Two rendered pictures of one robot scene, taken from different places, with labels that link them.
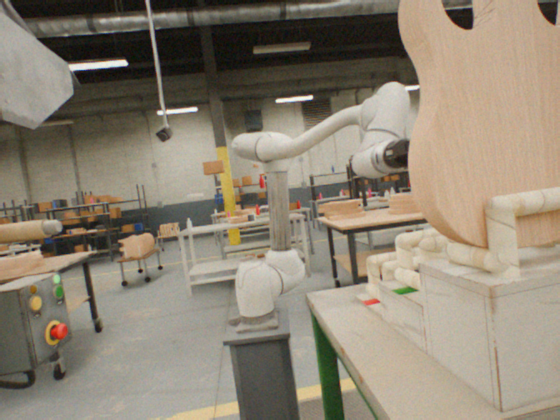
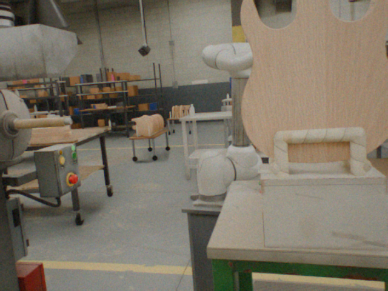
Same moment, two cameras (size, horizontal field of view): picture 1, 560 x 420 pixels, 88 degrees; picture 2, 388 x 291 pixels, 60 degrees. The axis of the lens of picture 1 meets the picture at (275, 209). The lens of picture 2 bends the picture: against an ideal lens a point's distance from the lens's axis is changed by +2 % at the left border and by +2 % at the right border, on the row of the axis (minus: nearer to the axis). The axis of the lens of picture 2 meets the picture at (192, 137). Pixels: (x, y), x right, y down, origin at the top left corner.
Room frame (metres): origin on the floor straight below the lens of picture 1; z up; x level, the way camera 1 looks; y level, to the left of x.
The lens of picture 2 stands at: (-0.40, -0.38, 1.33)
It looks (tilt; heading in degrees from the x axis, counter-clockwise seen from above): 9 degrees down; 20
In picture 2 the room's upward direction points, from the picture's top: 5 degrees counter-clockwise
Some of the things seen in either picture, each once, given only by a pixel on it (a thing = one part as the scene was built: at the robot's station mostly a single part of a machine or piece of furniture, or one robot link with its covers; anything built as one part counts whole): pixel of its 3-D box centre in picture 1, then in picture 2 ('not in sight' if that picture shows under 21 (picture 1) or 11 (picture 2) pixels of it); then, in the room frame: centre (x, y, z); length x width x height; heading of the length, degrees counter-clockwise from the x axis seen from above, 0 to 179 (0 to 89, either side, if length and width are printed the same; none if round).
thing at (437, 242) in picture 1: (465, 239); not in sight; (0.57, -0.36, 1.12); 0.20 x 0.03 x 0.03; 99
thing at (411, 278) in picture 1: (413, 279); not in sight; (0.60, -0.26, 1.04); 0.11 x 0.03 x 0.03; 10
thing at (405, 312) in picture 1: (457, 301); not in sight; (0.61, -0.36, 0.98); 0.27 x 0.16 x 0.09; 100
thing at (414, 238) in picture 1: (437, 235); not in sight; (0.65, -0.35, 1.12); 0.20 x 0.03 x 0.03; 99
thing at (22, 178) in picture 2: not in sight; (31, 175); (0.65, 0.73, 1.02); 0.19 x 0.04 x 0.04; 6
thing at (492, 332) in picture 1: (527, 309); (316, 202); (0.46, -0.38, 1.02); 0.27 x 0.15 x 0.17; 100
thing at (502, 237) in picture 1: (502, 241); (280, 156); (0.40, -0.31, 1.15); 0.03 x 0.03 x 0.09
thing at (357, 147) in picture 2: not in sight; (357, 154); (0.42, -0.47, 1.15); 0.03 x 0.03 x 0.09
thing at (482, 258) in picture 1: (472, 256); (275, 163); (0.44, -0.29, 1.12); 0.11 x 0.03 x 0.03; 10
